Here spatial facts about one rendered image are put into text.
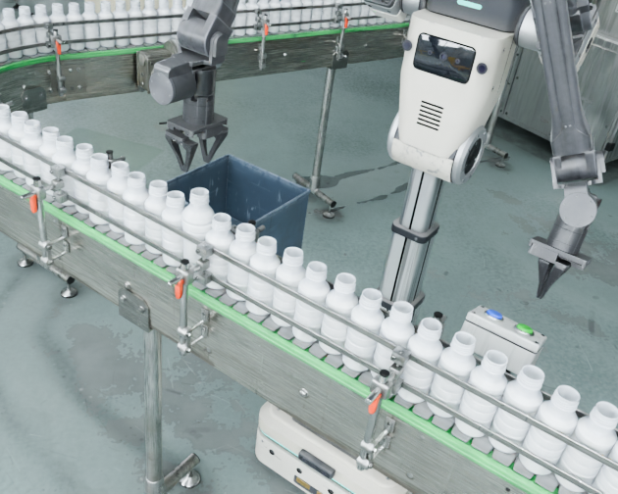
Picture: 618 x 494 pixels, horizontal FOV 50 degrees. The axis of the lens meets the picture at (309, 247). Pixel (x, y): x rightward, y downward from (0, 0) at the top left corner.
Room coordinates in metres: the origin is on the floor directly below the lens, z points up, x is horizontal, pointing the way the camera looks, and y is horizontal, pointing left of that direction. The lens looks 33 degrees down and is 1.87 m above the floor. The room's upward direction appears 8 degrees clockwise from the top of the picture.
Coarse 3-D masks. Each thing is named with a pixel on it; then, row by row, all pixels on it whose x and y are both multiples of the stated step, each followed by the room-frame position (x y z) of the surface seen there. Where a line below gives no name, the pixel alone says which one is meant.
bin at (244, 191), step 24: (216, 168) 1.79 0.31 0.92; (240, 168) 1.81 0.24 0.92; (216, 192) 1.80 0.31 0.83; (240, 192) 1.81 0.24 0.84; (264, 192) 1.76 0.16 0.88; (288, 192) 1.72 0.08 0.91; (240, 216) 1.81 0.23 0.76; (264, 216) 1.51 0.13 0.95; (288, 216) 1.61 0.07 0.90; (288, 240) 1.62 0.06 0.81
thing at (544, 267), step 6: (540, 258) 1.00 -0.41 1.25; (540, 264) 0.99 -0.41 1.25; (546, 264) 0.99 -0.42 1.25; (552, 264) 1.02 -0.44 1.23; (540, 270) 0.99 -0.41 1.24; (546, 270) 0.99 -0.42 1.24; (582, 270) 1.00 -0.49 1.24; (540, 276) 0.99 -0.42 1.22; (546, 276) 1.01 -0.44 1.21; (540, 282) 0.99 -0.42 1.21; (540, 288) 0.99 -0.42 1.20; (540, 294) 0.99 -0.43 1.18
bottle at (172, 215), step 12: (168, 192) 1.19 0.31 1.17; (180, 192) 1.20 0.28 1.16; (168, 204) 1.17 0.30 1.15; (180, 204) 1.18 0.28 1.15; (168, 216) 1.16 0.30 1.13; (180, 216) 1.17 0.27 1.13; (180, 228) 1.16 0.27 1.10; (168, 240) 1.16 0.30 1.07; (180, 240) 1.16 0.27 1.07; (180, 252) 1.16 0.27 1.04; (168, 264) 1.16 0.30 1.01
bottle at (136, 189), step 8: (136, 176) 1.26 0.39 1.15; (144, 176) 1.24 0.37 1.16; (128, 184) 1.23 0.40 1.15; (136, 184) 1.23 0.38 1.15; (144, 184) 1.24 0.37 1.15; (128, 192) 1.23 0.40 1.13; (136, 192) 1.23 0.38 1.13; (144, 192) 1.24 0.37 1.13; (128, 200) 1.22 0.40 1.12; (136, 200) 1.22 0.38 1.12; (144, 200) 1.23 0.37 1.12; (128, 208) 1.22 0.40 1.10; (128, 216) 1.22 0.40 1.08; (136, 216) 1.22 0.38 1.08; (128, 224) 1.22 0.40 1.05; (136, 224) 1.22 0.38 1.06; (144, 224) 1.22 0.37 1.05; (136, 232) 1.22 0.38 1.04; (144, 232) 1.22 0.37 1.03; (128, 240) 1.22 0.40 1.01; (136, 240) 1.22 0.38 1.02
